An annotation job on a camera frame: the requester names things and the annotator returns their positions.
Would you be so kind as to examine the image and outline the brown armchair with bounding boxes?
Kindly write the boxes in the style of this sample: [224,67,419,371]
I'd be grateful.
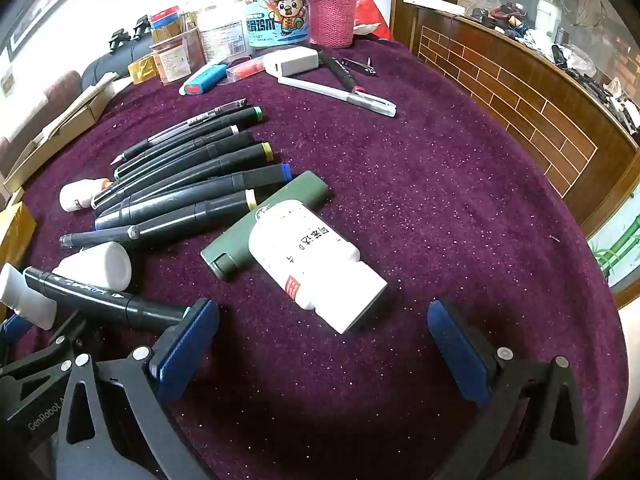
[0,70,83,176]

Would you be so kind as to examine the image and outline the white red-label pill bottle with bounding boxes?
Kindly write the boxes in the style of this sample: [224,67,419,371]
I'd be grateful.
[248,199,389,335]

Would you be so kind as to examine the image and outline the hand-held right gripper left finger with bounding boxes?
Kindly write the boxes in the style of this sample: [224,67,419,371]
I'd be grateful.
[57,297,221,480]

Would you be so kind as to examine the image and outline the brown cardboard box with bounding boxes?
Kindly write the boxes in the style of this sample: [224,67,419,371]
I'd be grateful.
[2,72,118,196]

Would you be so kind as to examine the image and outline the purple velvet tablecloth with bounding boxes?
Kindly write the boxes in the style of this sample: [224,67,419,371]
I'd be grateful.
[10,35,631,480]

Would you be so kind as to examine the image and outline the black leather sofa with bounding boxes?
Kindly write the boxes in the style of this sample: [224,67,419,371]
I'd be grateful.
[80,35,156,91]

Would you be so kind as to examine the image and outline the pink knit-sleeved bottle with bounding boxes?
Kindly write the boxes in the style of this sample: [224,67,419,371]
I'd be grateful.
[307,0,357,48]

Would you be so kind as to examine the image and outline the long white box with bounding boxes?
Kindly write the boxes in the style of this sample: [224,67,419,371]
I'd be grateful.
[402,0,466,15]

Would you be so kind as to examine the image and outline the row of black markers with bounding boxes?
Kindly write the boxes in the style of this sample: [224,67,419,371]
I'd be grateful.
[90,106,293,248]

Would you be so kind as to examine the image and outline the clear case red contents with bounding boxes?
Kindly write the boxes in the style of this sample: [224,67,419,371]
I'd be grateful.
[226,55,266,83]

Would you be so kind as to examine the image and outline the framed wall painting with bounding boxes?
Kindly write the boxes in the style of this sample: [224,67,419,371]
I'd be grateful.
[0,0,126,56]

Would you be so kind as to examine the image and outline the clear jar orange label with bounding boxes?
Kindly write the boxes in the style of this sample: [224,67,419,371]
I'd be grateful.
[150,27,206,85]

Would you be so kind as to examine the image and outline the gold tray box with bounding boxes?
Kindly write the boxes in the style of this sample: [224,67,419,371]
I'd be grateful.
[0,187,38,271]

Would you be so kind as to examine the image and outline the small white plastic bottle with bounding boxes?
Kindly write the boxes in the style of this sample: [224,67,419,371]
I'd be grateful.
[0,262,58,331]
[52,241,133,291]

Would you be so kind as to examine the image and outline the gold tape roll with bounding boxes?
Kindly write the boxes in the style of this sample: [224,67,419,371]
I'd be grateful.
[127,55,161,85]

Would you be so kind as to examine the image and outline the toothpick jar blue red lid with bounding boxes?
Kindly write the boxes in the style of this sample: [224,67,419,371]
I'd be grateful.
[150,5,183,43]

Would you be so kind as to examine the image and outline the pile of cables and tools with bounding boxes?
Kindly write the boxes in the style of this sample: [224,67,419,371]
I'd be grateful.
[470,0,640,136]

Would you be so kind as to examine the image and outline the white labelled jar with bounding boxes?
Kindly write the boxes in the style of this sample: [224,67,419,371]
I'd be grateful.
[197,5,251,63]

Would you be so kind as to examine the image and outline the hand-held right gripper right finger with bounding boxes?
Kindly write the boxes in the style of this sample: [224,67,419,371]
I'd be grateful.
[426,300,591,480]

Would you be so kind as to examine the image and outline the olive green lighter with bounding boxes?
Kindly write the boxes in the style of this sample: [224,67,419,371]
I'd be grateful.
[201,170,330,281]

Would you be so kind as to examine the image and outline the blue cartoon canister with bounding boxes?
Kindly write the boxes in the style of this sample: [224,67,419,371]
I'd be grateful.
[243,0,309,50]

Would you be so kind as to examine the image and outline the white charger adapter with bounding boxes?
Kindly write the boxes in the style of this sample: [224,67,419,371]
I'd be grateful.
[263,46,320,78]

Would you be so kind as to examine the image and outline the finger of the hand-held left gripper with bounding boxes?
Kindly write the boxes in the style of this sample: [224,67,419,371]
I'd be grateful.
[0,310,101,377]

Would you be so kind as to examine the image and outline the white bottle orange cap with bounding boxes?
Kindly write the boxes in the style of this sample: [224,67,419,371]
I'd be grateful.
[59,177,113,213]

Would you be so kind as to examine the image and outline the black gel pen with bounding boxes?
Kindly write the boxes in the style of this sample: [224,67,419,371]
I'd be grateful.
[111,98,248,165]

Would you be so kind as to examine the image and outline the red bag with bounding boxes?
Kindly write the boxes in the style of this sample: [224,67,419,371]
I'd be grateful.
[355,0,396,41]

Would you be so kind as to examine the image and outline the black white-printed marker pen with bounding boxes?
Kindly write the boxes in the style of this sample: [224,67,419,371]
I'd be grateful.
[24,266,192,329]

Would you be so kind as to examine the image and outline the white utility knife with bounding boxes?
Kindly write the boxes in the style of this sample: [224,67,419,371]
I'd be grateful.
[277,76,397,118]

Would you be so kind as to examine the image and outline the stack of papers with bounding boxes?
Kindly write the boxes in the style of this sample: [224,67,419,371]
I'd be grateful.
[42,72,118,141]

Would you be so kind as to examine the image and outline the wooden brick-pattern counter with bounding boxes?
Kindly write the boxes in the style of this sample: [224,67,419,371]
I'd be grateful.
[390,0,640,241]

